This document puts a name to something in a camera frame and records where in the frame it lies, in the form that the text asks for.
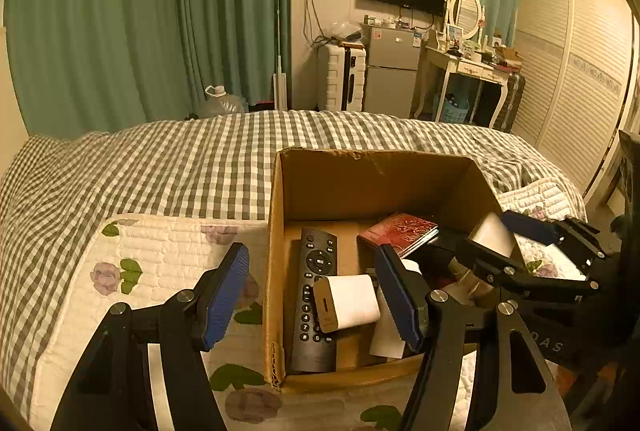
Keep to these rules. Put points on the silver fridge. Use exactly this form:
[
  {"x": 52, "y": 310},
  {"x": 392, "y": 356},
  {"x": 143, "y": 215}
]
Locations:
[{"x": 392, "y": 66}]

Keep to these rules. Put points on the small brown box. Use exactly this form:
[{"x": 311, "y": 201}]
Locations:
[{"x": 507, "y": 56}]

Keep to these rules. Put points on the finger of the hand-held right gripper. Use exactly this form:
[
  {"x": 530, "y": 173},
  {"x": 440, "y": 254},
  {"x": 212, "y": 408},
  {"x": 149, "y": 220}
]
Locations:
[
  {"x": 492, "y": 261},
  {"x": 530, "y": 226}
]

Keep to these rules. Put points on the white ribbed suitcase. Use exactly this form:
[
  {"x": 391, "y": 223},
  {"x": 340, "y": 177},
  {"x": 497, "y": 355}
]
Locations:
[{"x": 332, "y": 81}]

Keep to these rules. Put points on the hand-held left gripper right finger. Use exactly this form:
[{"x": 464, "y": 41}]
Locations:
[{"x": 400, "y": 298}]

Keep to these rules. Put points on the white floral quilt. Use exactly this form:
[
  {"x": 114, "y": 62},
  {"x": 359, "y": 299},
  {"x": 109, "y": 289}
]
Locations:
[{"x": 150, "y": 261}]

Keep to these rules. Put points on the red patterned case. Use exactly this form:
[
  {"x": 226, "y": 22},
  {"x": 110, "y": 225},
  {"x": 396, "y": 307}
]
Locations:
[{"x": 400, "y": 231}]

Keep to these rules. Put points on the brown cardboard box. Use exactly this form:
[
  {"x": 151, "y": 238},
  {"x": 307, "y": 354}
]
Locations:
[{"x": 320, "y": 181}]

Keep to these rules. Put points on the small picture frame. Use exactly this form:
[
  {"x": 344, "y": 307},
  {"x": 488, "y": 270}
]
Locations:
[{"x": 454, "y": 35}]

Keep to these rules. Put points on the black remote control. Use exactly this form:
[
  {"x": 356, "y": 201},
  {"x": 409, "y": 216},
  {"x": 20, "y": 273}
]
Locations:
[{"x": 315, "y": 261}]

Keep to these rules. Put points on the grey checked bed sheet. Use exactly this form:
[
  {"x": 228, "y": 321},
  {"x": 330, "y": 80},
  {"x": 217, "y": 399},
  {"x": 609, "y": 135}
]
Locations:
[{"x": 150, "y": 171}]

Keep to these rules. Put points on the white oval mirror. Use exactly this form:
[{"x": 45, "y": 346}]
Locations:
[{"x": 467, "y": 11}]

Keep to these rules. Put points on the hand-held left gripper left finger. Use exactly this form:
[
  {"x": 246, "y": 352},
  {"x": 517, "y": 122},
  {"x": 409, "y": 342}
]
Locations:
[{"x": 225, "y": 296}]

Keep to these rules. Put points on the clear water jug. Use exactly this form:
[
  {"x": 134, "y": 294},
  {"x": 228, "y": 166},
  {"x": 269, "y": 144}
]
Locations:
[{"x": 222, "y": 103}]

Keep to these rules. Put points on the white power bank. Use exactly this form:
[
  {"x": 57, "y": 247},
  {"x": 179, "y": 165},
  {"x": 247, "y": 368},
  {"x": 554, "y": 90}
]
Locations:
[{"x": 350, "y": 303}]

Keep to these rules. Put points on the blue basket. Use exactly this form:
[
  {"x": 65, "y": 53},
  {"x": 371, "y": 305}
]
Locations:
[{"x": 454, "y": 111}]

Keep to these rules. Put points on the white louvred wardrobe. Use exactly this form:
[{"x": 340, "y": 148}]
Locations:
[{"x": 575, "y": 71}]

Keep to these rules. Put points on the white dressing table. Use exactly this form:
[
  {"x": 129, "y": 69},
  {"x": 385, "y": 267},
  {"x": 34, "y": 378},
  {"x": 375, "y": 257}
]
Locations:
[{"x": 465, "y": 63}]

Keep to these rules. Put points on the dark suitcase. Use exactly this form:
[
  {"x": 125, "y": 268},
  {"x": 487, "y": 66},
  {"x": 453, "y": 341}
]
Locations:
[{"x": 512, "y": 101}]

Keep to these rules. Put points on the clear plastic bag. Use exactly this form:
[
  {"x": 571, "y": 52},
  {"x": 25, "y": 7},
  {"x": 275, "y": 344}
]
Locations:
[{"x": 342, "y": 31}]

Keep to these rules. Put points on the white flat mop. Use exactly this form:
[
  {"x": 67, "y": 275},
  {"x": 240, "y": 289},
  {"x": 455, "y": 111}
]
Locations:
[{"x": 280, "y": 91}]

